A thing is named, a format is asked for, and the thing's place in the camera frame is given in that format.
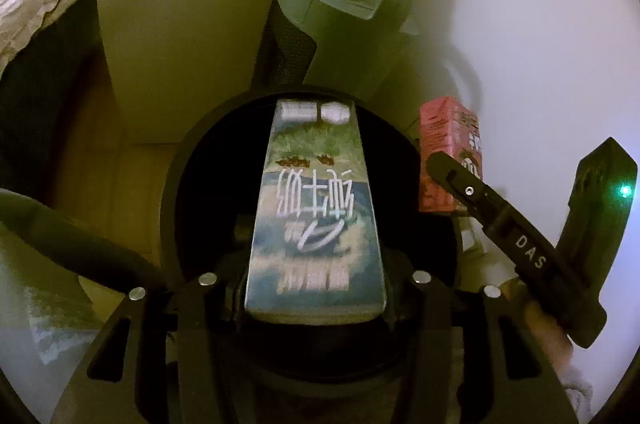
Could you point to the person's right forearm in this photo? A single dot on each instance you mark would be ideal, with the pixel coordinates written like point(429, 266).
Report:
point(580, 394)

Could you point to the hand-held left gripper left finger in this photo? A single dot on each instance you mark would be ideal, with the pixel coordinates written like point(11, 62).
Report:
point(200, 304)

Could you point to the person's right hand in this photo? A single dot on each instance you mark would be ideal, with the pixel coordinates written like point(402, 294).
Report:
point(545, 329)

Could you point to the wrinkled patterned bedding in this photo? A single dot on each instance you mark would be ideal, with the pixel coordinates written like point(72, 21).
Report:
point(35, 4)

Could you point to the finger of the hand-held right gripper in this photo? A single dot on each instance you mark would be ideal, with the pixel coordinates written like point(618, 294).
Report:
point(462, 184)

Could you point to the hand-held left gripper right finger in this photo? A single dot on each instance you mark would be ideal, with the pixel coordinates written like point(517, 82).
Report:
point(430, 304)

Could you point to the blue green milk carton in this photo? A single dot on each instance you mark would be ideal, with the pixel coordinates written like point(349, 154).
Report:
point(316, 209)

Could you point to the white bedside cabinet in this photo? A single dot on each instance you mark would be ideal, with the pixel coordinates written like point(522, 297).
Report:
point(180, 14)

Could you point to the dark bed frame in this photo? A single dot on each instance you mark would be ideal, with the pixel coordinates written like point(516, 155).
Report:
point(45, 114)

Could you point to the dark curved bar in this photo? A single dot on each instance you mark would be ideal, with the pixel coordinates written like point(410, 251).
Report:
point(75, 229)

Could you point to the black round trash bin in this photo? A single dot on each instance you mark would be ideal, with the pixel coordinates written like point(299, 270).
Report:
point(200, 184)

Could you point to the red drink carton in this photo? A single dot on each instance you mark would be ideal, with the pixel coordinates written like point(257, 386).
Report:
point(445, 129)

